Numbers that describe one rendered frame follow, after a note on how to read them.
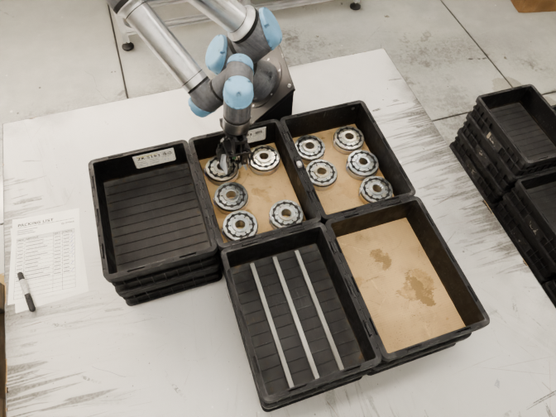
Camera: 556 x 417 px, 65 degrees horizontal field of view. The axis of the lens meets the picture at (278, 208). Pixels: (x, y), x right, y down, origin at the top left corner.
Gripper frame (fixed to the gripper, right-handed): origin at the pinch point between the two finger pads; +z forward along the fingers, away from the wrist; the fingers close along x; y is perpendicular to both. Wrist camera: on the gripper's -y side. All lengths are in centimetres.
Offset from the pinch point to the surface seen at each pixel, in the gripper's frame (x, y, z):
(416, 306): 35, 61, -1
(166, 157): -19.0, -7.4, -1.0
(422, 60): 169, -106, 69
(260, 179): 7.7, 6.7, 1.6
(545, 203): 138, 29, 34
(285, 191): 13.7, 13.4, 1.0
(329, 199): 25.9, 20.9, -0.1
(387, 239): 37, 39, -1
